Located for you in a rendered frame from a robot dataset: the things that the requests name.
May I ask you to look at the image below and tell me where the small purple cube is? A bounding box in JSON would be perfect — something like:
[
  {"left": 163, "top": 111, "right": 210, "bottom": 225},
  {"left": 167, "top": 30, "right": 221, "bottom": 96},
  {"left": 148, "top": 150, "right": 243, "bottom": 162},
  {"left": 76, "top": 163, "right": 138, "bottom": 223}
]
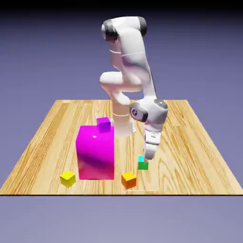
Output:
[{"left": 96, "top": 116, "right": 112, "bottom": 134}]

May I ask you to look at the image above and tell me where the small orange cube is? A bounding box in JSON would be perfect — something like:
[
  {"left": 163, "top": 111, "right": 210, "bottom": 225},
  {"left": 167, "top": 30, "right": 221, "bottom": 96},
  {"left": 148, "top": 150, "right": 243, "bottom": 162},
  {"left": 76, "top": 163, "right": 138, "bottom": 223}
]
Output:
[{"left": 121, "top": 170, "right": 137, "bottom": 190}]

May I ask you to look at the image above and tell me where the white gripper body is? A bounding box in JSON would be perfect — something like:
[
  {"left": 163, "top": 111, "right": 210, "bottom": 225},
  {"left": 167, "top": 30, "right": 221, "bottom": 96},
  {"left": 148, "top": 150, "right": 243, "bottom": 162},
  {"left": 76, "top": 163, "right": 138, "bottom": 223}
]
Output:
[{"left": 143, "top": 141, "right": 158, "bottom": 160}]

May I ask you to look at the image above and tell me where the small yellow cube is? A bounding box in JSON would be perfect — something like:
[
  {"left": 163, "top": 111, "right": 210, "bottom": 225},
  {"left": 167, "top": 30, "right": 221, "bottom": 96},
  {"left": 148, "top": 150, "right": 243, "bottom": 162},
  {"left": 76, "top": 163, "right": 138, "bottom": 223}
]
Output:
[{"left": 59, "top": 170, "right": 77, "bottom": 188}]

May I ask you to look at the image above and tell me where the small green cube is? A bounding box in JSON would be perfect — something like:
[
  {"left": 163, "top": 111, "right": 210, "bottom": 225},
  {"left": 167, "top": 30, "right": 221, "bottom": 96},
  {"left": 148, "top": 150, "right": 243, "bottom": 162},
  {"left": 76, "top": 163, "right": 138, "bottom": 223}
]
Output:
[{"left": 137, "top": 160, "right": 149, "bottom": 170}]

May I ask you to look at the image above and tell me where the large magenta box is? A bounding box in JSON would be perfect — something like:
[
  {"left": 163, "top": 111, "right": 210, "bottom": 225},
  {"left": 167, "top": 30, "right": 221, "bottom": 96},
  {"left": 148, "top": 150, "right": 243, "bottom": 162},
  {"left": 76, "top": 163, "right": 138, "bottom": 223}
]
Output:
[{"left": 75, "top": 125, "right": 115, "bottom": 180}]

